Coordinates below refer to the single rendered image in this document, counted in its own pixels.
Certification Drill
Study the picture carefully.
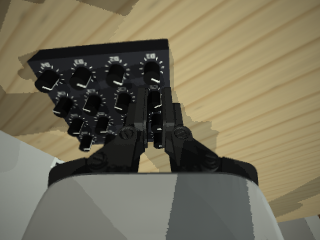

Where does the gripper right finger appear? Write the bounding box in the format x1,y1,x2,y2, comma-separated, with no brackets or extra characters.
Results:
161,87,259,187

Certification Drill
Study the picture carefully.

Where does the black knob box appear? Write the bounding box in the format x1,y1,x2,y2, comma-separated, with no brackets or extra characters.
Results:
27,39,170,152

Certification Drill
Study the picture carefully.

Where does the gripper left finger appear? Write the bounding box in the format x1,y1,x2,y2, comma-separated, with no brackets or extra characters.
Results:
48,87,149,187

